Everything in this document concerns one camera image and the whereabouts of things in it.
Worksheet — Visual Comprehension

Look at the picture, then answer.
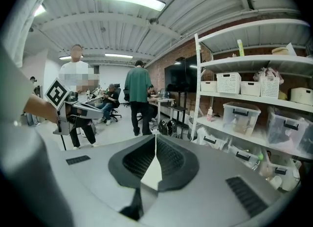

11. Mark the white lamp shade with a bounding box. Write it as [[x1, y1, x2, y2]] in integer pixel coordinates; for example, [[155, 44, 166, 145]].
[[268, 175, 283, 191]]

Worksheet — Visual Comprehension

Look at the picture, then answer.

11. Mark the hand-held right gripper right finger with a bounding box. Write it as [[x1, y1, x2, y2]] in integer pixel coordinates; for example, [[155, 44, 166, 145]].
[[156, 135, 200, 192]]

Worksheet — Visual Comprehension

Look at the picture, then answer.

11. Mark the white office desk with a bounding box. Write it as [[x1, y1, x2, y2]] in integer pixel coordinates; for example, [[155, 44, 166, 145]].
[[148, 97, 177, 122]]

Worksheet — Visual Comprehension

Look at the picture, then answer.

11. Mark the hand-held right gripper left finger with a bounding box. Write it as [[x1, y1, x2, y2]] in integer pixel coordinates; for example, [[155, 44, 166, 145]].
[[108, 135, 157, 189]]

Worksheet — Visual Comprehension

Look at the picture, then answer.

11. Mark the person's torso in grey shirt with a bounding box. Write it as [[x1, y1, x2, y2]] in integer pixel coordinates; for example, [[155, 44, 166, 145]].
[[0, 41, 37, 129]]

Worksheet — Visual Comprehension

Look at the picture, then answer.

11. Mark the black television stand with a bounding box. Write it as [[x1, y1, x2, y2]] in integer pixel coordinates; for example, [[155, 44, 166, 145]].
[[168, 91, 189, 134]]

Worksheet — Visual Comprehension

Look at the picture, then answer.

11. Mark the black backpack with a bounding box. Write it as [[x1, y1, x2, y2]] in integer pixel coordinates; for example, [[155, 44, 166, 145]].
[[157, 119, 178, 138]]

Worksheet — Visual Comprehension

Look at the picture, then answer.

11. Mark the woven straw hat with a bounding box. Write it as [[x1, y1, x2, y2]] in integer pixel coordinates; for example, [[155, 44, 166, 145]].
[[271, 46, 290, 56]]

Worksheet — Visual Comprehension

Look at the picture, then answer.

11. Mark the black wall television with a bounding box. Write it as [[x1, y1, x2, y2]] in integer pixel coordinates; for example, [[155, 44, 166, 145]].
[[164, 55, 198, 93]]

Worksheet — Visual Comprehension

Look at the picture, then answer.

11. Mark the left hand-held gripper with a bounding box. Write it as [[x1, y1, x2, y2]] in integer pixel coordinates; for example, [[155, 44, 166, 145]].
[[45, 77, 104, 135]]

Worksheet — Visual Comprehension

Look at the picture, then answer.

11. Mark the white perforated basket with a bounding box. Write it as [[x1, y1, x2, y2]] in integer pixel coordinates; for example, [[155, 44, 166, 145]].
[[259, 75, 281, 98], [216, 72, 242, 94]]

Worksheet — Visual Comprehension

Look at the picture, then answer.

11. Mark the person's left forearm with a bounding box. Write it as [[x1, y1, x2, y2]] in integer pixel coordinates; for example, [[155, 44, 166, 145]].
[[23, 93, 59, 124]]

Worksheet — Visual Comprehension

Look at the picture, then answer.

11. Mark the black office chair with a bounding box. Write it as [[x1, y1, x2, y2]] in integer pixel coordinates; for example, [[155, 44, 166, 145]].
[[107, 83, 123, 123], [123, 88, 132, 108]]

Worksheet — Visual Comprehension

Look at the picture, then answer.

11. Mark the white shelving unit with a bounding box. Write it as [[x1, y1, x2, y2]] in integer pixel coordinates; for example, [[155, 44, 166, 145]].
[[190, 18, 313, 192]]

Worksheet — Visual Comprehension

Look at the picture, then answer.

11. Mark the pink bag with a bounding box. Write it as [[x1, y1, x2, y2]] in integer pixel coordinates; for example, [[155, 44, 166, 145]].
[[253, 67, 284, 85]]

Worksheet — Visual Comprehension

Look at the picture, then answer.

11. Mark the green white tube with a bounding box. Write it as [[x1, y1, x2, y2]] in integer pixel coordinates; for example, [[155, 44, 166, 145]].
[[236, 39, 246, 57]]

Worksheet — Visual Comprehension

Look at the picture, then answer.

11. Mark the cream storage box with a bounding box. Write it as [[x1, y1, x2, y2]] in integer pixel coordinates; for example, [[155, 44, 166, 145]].
[[200, 81, 218, 92], [241, 81, 261, 97], [290, 87, 313, 106]]

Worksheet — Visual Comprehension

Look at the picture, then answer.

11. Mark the clear storage bin black handle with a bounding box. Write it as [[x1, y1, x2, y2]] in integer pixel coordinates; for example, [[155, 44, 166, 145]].
[[228, 144, 261, 169], [266, 106, 313, 156], [197, 129, 229, 151], [223, 102, 262, 137], [265, 152, 301, 192]]

